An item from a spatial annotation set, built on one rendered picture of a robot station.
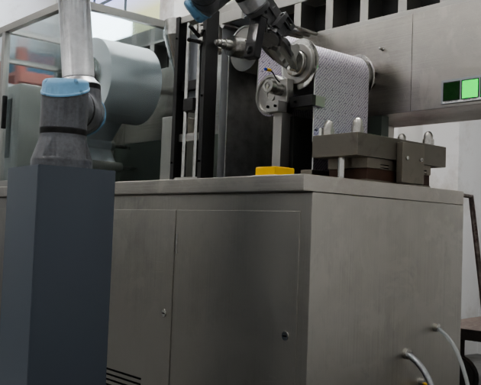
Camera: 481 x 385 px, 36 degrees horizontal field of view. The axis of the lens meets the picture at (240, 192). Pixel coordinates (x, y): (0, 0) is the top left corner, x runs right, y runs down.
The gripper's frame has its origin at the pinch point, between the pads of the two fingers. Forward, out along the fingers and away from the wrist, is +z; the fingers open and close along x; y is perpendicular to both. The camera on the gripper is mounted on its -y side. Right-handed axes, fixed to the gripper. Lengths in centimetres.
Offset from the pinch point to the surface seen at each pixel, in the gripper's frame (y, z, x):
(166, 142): -5, 18, 73
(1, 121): -17, -11, 150
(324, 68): 5.8, 6.0, -5.7
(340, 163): -19.4, 19.8, -17.8
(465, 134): 200, 206, 122
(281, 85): -4.2, 2.6, 2.7
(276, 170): -38.4, 3.4, -18.9
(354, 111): 6.4, 23.2, -5.8
